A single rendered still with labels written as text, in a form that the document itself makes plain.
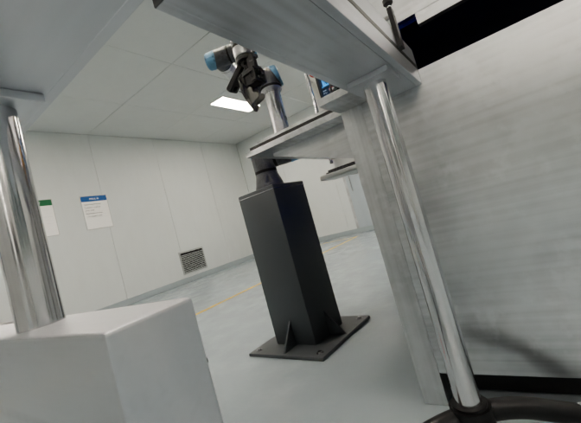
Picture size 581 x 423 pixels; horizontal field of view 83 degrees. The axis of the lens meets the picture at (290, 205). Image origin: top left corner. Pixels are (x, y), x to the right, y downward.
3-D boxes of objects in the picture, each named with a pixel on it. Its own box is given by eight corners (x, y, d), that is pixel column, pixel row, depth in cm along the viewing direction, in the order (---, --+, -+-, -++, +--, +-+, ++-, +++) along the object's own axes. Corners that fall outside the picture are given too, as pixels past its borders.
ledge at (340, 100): (385, 92, 89) (383, 86, 89) (367, 82, 78) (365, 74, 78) (340, 113, 96) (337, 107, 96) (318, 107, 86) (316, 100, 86)
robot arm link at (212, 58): (237, 83, 187) (199, 46, 139) (254, 76, 185) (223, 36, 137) (242, 102, 187) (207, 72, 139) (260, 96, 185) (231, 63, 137)
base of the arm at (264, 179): (251, 194, 171) (245, 176, 172) (270, 191, 183) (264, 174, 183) (271, 186, 162) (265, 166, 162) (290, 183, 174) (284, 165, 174)
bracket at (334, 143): (368, 156, 107) (357, 118, 108) (365, 156, 104) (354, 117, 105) (286, 186, 126) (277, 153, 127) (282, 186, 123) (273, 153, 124)
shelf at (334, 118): (422, 125, 151) (420, 121, 151) (367, 103, 94) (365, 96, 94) (332, 159, 178) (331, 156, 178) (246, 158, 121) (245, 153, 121)
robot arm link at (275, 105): (278, 169, 177) (255, 79, 186) (305, 161, 175) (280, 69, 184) (272, 163, 165) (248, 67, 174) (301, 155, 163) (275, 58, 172)
